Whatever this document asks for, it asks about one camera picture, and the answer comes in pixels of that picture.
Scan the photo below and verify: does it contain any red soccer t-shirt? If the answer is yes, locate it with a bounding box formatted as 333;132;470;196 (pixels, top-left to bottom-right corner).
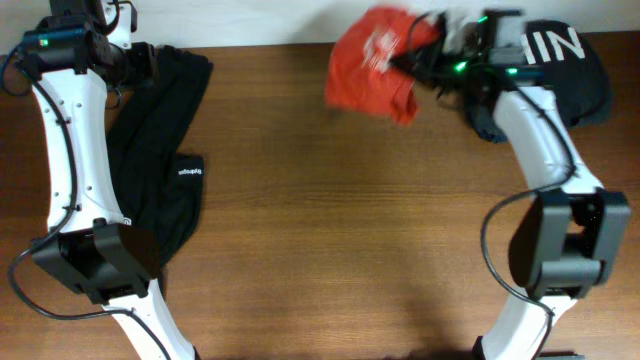
325;4;442;125

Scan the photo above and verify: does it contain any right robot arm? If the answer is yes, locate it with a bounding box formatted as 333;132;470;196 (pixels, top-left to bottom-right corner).
393;9;631;359

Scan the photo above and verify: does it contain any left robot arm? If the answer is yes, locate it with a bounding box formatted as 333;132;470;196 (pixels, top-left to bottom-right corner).
16;1;198;359

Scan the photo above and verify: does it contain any folded black Nike shirt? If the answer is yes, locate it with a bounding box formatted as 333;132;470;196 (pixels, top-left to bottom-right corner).
464;19;613;144

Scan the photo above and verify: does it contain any black athletic shirt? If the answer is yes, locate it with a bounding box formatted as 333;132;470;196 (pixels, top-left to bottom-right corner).
107;46;214;266

